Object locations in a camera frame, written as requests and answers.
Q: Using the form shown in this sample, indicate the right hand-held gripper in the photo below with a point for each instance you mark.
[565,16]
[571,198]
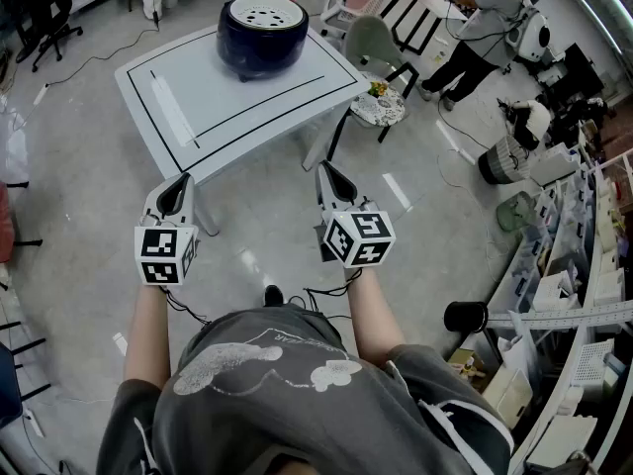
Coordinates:
[358,253]

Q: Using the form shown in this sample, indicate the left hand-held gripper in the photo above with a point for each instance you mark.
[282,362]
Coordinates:
[158,245]

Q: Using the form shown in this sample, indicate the white perforated steamer tray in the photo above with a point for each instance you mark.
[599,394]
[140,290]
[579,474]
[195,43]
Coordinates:
[267,15]

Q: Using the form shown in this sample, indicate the person's left forearm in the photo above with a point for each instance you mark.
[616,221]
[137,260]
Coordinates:
[146,334]

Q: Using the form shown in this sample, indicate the person's right forearm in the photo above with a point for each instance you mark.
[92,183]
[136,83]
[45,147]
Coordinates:
[373,314]

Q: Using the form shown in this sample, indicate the floral patterned round stool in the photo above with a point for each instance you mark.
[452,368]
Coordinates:
[378,109]

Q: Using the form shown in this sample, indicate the small yellow flower bunch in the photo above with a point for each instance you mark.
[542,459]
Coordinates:
[379,88]

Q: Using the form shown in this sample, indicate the white black-lined square table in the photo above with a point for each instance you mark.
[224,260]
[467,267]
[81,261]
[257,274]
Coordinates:
[222,107]

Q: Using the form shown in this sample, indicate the person's left black shoe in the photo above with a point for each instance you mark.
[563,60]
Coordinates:
[273,296]

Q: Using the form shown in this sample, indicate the grey shell chair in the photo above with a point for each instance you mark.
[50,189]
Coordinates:
[371,42]

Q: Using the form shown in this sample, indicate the dark blue rice cooker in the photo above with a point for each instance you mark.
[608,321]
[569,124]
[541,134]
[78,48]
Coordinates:
[257,52]

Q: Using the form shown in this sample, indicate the striped grey basket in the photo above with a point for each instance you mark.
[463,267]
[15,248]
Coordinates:
[502,161]

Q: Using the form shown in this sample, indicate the orange fabric chair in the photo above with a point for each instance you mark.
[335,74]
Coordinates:
[3,220]

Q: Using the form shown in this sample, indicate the white power strip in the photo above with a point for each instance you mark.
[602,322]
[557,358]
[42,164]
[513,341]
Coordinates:
[40,94]

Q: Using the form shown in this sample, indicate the black cylinder bin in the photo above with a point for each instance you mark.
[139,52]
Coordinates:
[465,316]

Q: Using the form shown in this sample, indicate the white mesh pink-seat office chair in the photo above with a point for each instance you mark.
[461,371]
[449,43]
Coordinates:
[363,3]

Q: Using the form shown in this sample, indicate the black and white bag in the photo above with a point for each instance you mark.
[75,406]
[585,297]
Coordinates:
[534,117]

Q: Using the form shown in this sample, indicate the person's grey printed t-shirt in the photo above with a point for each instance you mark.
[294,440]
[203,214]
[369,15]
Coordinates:
[297,413]

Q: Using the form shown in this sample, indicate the black office chair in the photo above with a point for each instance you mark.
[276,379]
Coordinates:
[44,13]

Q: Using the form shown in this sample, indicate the blue chair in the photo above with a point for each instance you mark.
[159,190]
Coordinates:
[7,384]

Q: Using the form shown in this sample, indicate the white round backpack device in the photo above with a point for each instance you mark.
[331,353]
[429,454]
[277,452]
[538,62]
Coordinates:
[531,35]

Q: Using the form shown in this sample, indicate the white shelf rack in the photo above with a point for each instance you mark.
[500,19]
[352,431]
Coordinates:
[569,364]

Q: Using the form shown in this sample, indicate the white table with black frame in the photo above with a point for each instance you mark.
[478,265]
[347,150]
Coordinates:
[435,3]

